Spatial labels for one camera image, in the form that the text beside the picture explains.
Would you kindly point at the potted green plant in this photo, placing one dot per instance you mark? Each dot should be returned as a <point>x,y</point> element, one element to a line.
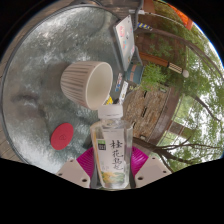
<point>150,75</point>

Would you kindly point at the yellow blue striped cone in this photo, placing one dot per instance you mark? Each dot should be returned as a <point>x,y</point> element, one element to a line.
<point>144,26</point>

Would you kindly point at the clear plastic drink bottle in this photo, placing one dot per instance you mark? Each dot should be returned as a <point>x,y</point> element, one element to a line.
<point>111,150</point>

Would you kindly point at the orange patio umbrella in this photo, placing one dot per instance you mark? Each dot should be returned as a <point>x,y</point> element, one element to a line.
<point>181,15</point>

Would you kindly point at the flat round red coaster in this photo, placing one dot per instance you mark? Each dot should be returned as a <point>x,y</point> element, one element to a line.
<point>62,136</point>

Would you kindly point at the blue printed card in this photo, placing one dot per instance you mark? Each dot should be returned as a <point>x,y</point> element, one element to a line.
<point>118,81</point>

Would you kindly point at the silver laptop with stickers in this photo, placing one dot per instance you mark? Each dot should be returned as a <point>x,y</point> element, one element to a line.
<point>125,40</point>

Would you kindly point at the leaning slim tree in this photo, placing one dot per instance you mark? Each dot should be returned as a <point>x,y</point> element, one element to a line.
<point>173,38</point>

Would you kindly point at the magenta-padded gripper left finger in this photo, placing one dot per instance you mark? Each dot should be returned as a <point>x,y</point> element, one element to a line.
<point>85,163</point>

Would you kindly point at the globe-topped wooden lamp post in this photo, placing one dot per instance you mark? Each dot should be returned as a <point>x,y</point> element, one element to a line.
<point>156,61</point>

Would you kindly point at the white printed card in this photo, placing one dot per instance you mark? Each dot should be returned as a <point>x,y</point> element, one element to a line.
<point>123,91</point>

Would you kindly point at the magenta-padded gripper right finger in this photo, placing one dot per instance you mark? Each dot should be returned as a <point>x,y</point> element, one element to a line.
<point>140,161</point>

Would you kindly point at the tall dark-trunk tree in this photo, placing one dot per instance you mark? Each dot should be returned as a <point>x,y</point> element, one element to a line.
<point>156,148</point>

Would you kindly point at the white ribbed mug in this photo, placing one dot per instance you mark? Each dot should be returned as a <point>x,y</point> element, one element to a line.
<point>80,83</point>

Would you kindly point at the yellow card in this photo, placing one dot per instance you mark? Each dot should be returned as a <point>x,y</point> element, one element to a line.
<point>109,100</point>

